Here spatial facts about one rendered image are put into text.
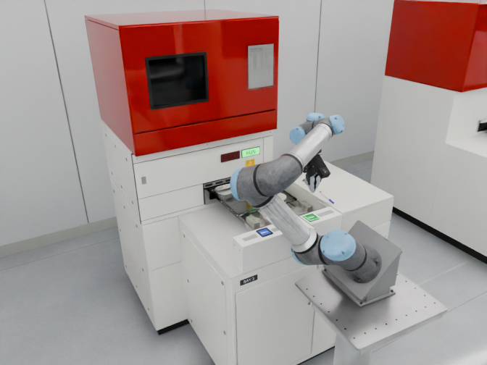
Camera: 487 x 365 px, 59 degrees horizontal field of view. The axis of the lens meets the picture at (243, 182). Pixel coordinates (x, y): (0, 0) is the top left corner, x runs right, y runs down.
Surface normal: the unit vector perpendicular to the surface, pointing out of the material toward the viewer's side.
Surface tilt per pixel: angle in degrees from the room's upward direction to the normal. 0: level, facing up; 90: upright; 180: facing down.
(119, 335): 0
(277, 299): 90
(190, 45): 90
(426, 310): 0
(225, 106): 90
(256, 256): 90
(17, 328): 0
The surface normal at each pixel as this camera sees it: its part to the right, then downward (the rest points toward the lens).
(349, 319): -0.01, -0.90
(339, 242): -0.56, -0.50
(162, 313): 0.49, 0.37
